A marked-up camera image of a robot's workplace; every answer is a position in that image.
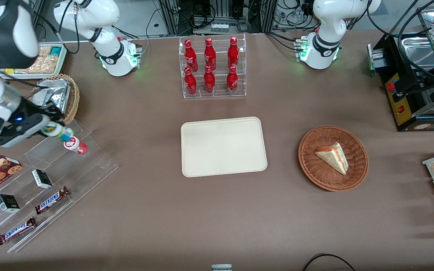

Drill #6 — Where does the silver foil tray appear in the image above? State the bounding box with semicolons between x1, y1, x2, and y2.
32;79;72;115

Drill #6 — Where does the clear acrylic bottle rack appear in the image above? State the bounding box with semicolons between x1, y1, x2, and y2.
178;33;247;100

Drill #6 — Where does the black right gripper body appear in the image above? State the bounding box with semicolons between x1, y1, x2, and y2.
20;98;49;122

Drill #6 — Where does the clear acrylic stepped display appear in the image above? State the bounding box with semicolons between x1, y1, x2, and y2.
0;119;119;254

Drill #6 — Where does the Snickers chocolate bar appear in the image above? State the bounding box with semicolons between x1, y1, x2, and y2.
34;186;70;215
0;216;37;246

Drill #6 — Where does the red gum bottle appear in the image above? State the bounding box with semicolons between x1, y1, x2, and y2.
63;136;89;155

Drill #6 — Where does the beige plastic tray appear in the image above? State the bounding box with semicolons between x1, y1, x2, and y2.
180;116;268;178

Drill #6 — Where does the round brown wicker basket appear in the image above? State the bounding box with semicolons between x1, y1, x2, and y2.
298;125;370;192

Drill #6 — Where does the wrapped triangle sandwich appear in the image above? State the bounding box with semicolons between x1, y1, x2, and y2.
314;142;350;176

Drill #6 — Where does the black cable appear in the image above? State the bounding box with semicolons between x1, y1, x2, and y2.
302;253;357;271

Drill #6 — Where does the black sealing machine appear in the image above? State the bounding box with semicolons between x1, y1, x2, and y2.
367;8;434;132

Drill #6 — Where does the green gum bottle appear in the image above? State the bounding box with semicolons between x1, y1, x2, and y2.
41;122;75;141

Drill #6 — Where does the small dark green box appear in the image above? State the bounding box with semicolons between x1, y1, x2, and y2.
31;169;53;190
0;194;21;214

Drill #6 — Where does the light wicker basket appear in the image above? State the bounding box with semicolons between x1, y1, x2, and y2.
28;73;81;126

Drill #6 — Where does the white snack bin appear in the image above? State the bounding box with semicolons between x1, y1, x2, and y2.
0;43;69;81

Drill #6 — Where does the red cola bottle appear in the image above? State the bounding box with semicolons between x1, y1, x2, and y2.
226;65;239;94
184;67;198;96
184;39;199;68
227;36;240;68
204;38;217;68
203;65;216;94

